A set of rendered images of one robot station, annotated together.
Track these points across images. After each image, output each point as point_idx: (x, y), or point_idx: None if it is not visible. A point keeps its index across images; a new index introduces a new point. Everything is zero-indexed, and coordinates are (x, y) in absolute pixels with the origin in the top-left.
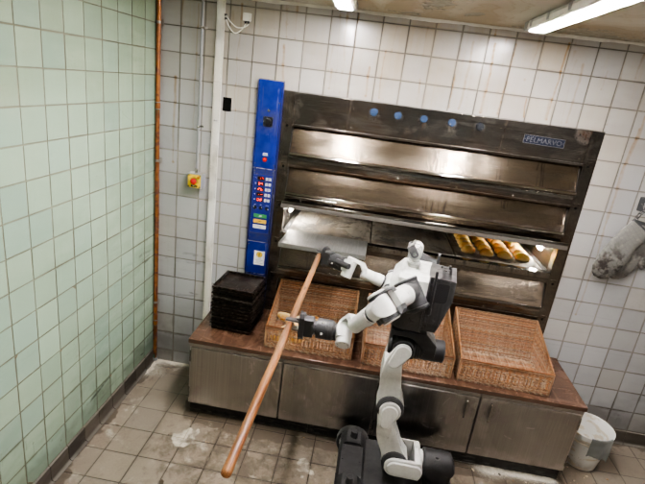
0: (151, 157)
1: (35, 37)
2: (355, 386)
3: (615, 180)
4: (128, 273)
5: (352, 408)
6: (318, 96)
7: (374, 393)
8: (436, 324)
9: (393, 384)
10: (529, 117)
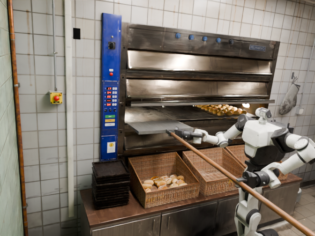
0: (11, 83)
1: None
2: (204, 211)
3: (284, 65)
4: (15, 189)
5: (203, 226)
6: (144, 25)
7: (214, 211)
8: (282, 155)
9: (254, 201)
10: (252, 35)
